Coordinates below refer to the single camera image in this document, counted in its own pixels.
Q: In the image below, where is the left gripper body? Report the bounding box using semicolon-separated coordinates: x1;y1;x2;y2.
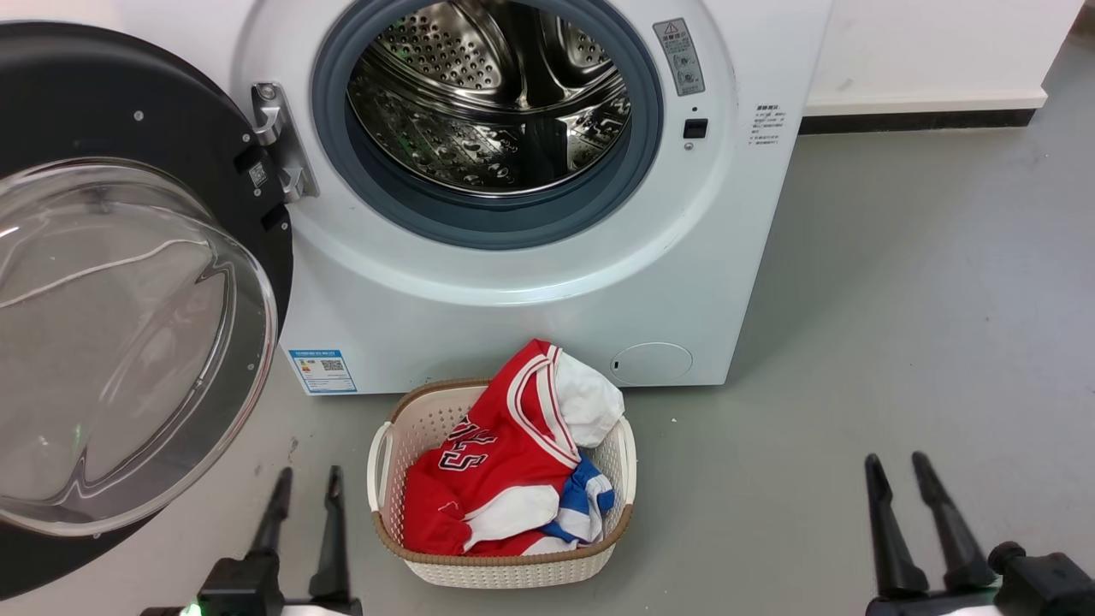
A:
139;552;365;616

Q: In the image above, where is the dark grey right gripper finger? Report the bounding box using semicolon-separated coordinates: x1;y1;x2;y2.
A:
863;453;931;598
910;451;999;593

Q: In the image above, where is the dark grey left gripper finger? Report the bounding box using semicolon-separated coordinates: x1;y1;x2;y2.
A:
247;467;293;562
308;465;351;600

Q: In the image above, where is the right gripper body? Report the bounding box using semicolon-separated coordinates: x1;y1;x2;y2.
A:
865;585;1003;616

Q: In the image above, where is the black round glass washer door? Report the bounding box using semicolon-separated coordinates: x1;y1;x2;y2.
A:
0;21;295;601

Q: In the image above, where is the white front-load washing machine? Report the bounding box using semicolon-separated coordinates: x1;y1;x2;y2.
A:
115;0;835;396

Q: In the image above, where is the silver metal door hinge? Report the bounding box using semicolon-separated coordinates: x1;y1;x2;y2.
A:
250;81;320;204

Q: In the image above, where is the cream woven plastic laundry basket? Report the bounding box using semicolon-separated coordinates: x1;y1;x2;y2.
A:
367;379;637;589

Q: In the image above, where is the blue energy label sticker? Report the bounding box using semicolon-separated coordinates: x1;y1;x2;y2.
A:
288;348;358;395

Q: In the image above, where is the red basketball jersey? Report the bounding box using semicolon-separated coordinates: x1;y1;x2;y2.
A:
402;339;583;557

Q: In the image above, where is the blue and white striped garment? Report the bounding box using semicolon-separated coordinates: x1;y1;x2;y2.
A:
541;458;616;546

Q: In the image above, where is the white crumpled garment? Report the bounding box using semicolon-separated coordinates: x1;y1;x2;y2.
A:
554;349;625;448

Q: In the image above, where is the round white filter cover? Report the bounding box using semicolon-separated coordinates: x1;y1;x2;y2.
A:
609;342;695;387

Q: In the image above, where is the small printed text sticker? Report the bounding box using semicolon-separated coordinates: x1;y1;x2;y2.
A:
750;104;782;147

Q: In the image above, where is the grey warning label sticker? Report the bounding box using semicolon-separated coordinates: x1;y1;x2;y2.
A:
652;17;707;98

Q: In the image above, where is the white power cable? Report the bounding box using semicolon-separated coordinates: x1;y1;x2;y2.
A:
0;238;211;311

